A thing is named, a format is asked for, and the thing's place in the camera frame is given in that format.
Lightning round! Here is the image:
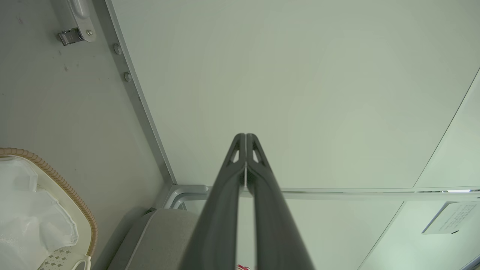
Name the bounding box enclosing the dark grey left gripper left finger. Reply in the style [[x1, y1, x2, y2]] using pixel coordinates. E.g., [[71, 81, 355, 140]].
[[180, 133, 246, 270]]

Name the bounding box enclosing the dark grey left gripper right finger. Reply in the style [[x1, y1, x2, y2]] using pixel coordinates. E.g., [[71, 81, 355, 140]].
[[246, 133, 315, 270]]

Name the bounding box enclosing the white basket with rattan rim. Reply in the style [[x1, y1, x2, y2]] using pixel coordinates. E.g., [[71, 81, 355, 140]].
[[0, 147, 99, 270]]

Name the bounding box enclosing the white fabric basket liner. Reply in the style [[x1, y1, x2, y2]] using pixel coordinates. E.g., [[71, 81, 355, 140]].
[[0, 157, 80, 270]]

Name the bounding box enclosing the grey fabric sofa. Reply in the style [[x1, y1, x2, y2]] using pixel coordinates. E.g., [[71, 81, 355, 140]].
[[107, 208, 202, 270]]

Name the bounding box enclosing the white printed paper sign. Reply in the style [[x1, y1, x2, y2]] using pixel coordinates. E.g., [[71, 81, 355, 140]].
[[421, 201, 480, 236]]

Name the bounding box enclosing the silver metal latch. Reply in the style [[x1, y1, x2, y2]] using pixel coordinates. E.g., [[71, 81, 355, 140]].
[[51, 0, 98, 47]]

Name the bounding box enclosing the grey metal wall frame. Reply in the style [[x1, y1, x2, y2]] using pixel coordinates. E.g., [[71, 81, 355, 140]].
[[92, 0, 480, 210]]

